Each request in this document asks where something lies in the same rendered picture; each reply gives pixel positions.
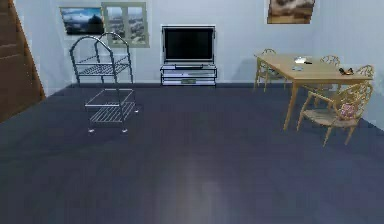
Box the grey television stand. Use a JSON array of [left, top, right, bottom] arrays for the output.
[[159, 64, 218, 88]]

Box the black television set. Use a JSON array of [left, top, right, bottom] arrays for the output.
[[161, 25, 216, 66]]

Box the light wooden ornate chair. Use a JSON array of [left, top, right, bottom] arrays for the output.
[[254, 48, 288, 93], [296, 81, 374, 148]]

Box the grey metal arched shelf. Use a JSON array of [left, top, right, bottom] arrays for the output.
[[69, 31, 135, 85]]

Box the grey framed window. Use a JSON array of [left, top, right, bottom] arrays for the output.
[[101, 1, 150, 49]]

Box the white flat object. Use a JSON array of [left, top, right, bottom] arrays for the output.
[[293, 56, 313, 65]]

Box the light wooden dining table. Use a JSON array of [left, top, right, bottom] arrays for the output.
[[254, 53, 373, 132]]

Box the brown framed picture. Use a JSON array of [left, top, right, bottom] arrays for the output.
[[266, 0, 316, 25]]

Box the blue landscape framed picture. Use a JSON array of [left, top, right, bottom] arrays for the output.
[[59, 6, 105, 36]]

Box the pink round cushion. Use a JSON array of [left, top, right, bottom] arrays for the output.
[[339, 102, 358, 120]]

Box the brown wooden door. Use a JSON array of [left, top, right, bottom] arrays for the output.
[[0, 0, 46, 124]]

